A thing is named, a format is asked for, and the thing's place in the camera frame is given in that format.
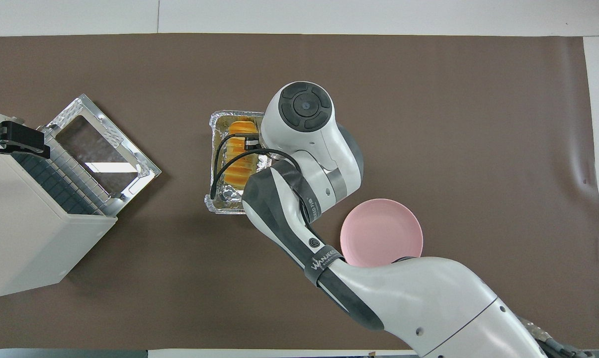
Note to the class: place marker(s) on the glass oven door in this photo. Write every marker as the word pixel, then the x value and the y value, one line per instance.
pixel 100 149

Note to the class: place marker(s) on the metal oven rack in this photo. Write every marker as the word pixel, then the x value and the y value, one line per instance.
pixel 65 184

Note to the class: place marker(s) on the pink round plate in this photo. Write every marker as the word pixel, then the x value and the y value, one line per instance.
pixel 381 231

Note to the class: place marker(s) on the yellow ridged bread loaf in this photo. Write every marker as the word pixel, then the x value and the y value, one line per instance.
pixel 239 171

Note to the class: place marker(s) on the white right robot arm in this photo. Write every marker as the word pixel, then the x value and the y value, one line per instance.
pixel 428 298

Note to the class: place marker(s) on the aluminium foil tray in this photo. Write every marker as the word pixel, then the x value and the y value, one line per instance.
pixel 224 199

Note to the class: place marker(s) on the brown table mat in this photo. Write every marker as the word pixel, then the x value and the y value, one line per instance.
pixel 478 99

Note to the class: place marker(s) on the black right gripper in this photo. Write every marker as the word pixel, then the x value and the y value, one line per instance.
pixel 252 145

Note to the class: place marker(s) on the cream toaster oven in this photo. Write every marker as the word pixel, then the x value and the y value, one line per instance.
pixel 26 233

